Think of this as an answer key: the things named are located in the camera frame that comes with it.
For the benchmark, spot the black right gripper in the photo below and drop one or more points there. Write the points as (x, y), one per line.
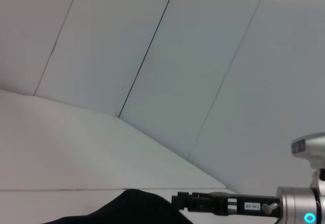
(243, 205)

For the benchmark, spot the black FREE print t-shirt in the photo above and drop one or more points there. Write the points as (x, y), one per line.
(127, 208)

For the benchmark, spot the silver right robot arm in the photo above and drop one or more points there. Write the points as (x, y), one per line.
(299, 206)

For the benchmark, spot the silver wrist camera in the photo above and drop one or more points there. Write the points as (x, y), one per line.
(307, 147)

